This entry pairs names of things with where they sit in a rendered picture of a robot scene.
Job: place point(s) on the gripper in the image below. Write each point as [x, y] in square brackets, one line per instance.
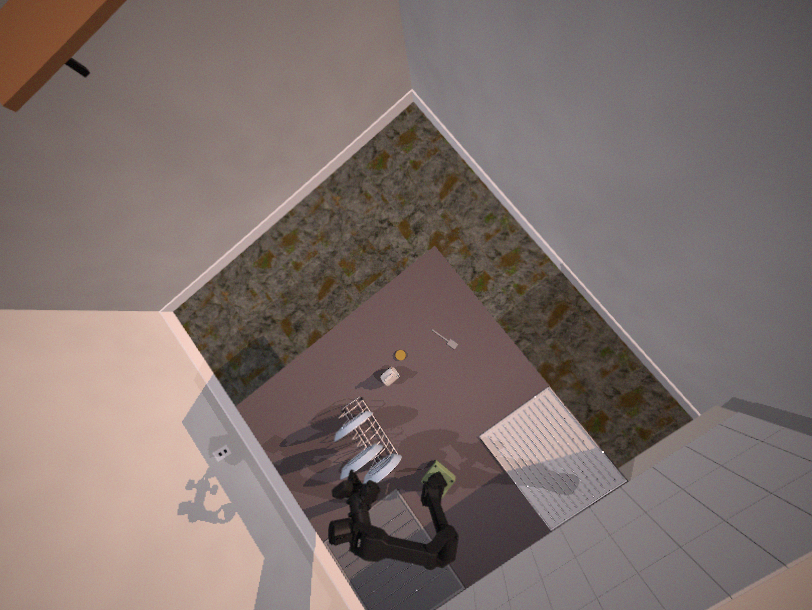
[345, 488]

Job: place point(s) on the white tiled splashback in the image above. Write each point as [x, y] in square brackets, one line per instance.
[728, 527]

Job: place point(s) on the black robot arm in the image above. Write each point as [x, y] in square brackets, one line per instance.
[376, 544]

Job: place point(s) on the grey mug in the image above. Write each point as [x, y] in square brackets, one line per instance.
[389, 377]

